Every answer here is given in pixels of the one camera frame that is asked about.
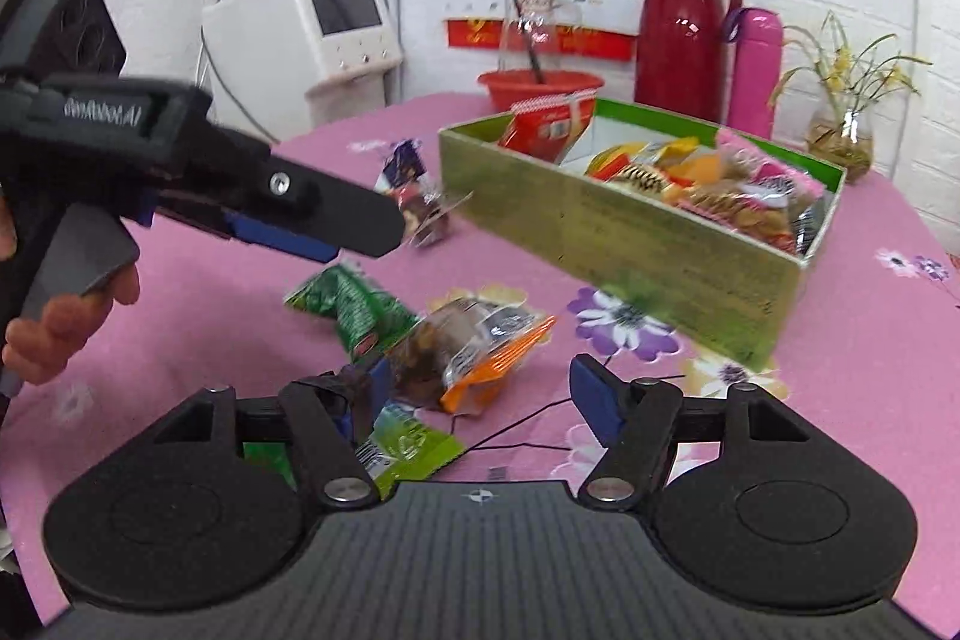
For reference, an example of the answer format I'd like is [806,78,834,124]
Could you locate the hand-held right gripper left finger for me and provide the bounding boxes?
[150,359,395,510]

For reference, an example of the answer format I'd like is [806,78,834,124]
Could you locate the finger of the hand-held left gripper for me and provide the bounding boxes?
[225,216,340,264]
[214,122,407,259]

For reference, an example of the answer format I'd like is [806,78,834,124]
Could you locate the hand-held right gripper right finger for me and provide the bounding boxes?
[570,353,815,510]

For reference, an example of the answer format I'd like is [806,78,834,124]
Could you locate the light green snack packet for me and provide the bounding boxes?
[352,404,467,498]

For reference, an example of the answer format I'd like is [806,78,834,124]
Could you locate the dark blue snack packet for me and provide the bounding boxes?
[375,139,428,195]

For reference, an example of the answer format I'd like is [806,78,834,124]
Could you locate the dark green snack packet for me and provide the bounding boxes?
[283,263,421,362]

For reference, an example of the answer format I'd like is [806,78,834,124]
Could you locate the clear brown snack packet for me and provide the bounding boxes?
[390,182,473,250]

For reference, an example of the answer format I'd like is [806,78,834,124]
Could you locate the orange-edged clear snack packet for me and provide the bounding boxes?
[386,295,557,416]

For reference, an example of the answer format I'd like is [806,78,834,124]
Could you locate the green cardboard box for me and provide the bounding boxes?
[437,98,847,371]

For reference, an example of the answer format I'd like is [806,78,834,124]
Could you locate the pile of assorted snack packets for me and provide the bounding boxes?
[497,92,835,256]

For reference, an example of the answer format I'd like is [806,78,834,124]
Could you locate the person's left hand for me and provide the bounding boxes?
[0,261,142,386]

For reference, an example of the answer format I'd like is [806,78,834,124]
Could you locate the bright green snack packet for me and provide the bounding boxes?
[241,441,297,491]

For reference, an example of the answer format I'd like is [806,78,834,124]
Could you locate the white machine with screen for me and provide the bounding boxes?
[201,0,406,142]

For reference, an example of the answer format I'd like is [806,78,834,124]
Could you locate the red plastic basin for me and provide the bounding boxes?
[478,70,605,120]

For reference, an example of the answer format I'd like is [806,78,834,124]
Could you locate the dark stick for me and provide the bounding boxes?
[504,0,545,85]

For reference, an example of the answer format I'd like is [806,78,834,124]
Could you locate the clear glass bottle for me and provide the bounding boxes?
[499,0,582,79]

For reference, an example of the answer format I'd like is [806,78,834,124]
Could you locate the glass vase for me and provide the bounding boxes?
[806,107,875,184]

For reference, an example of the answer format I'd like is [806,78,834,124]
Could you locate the pink bottle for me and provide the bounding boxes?
[724,7,785,140]

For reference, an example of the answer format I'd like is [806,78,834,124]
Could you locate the red thermos jug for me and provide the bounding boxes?
[634,0,745,124]

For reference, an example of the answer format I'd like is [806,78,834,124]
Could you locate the yellow-flowered plant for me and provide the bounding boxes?
[771,10,935,161]

